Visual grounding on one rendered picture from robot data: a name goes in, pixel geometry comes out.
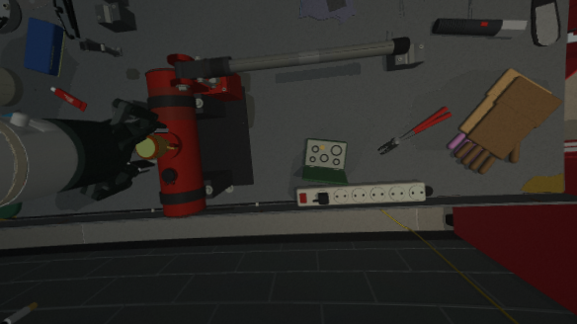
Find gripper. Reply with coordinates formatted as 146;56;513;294
74;97;160;203

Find brass release valve knob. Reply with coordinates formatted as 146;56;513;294
134;134;172;162

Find grey pump handle black grip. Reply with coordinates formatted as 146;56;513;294
227;37;412;75

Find red hydraulic pump body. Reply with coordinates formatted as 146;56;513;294
144;53;255;219

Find grey storage vee block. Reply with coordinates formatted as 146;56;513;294
385;42;426;72
95;0;137;34

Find black filler cap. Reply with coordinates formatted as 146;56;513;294
160;167;180;186

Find small red tube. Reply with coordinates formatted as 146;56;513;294
49;86;88;113

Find small black tool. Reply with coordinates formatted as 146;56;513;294
79;39;124;58

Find grey cylinder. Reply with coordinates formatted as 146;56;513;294
0;67;24;108

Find blue box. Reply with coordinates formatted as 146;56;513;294
23;17;67;77

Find black flat tool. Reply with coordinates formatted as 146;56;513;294
52;0;82;40

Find grey round disc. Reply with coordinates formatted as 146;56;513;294
0;0;24;34

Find white stick brown tip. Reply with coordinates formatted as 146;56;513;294
1;301;40;324

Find purple cloth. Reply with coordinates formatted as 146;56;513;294
298;0;358;23

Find white power strip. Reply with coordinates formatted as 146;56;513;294
295;181;435;209

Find black utility knife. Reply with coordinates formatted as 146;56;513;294
431;17;529;39

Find brown work glove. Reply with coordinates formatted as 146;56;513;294
446;68;564;177

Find red tool cabinet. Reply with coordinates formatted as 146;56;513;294
452;203;577;315

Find yellow cloth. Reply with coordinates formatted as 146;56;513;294
521;172;566;196

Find grey curved metal bar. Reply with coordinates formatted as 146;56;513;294
530;0;563;47

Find black handle socket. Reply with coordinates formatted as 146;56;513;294
172;55;234;82

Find green o-ring case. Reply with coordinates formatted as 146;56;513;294
300;137;350;186

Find red-handled pliers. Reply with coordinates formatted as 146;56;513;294
377;106;453;157

